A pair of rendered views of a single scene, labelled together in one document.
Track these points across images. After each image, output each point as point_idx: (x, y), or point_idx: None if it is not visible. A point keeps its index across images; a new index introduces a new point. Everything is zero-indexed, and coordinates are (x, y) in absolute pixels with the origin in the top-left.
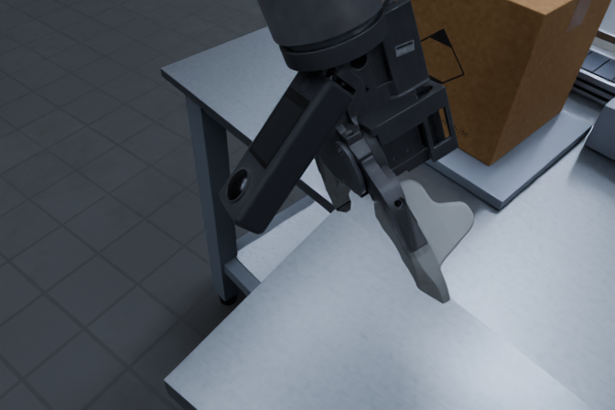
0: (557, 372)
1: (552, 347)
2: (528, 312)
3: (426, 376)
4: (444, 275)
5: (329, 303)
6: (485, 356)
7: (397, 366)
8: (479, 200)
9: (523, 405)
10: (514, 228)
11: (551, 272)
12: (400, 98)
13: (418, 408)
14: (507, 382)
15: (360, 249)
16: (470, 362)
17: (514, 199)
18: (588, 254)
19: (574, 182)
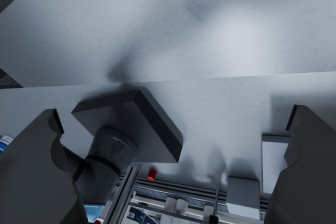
0: (167, 83)
1: (179, 91)
2: (200, 98)
3: (199, 28)
4: (250, 85)
5: None
6: (192, 64)
7: (216, 15)
8: (277, 134)
9: (160, 59)
10: (245, 130)
11: (212, 121)
12: None
13: (184, 8)
14: (174, 62)
15: (322, 56)
16: (193, 55)
17: (260, 143)
18: (209, 136)
19: (245, 163)
